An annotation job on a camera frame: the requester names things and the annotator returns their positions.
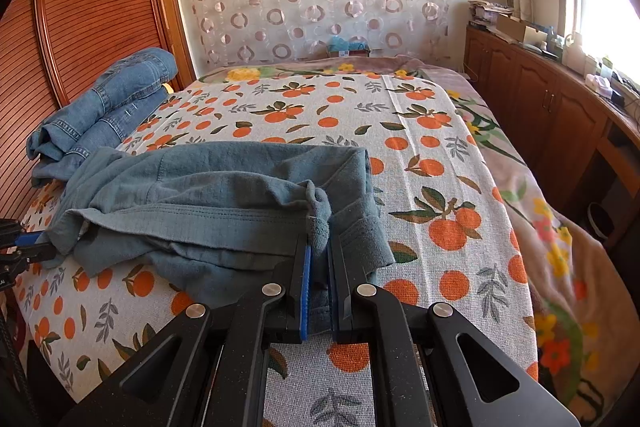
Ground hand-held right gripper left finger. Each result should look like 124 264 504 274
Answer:
57 234 313 427

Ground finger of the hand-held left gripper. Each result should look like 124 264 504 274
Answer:
0 219 47 249
0 243 57 269

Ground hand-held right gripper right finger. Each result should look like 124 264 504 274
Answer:
327 232 581 427

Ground grey-blue pants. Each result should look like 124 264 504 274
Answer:
37 143 396 335

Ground folded blue denim jeans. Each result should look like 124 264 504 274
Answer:
26 48 178 188

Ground orange fruit print bed sheet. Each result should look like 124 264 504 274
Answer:
12 74 541 427

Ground small blue box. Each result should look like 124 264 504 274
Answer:
327 36 371 58

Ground wooden side cabinet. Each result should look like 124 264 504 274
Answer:
462 24 640 258

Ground round waste bin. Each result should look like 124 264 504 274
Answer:
587 202 622 249

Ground stack of papers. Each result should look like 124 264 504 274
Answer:
467 0 515 28

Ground cardboard box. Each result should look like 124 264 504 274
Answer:
495 14 551 44

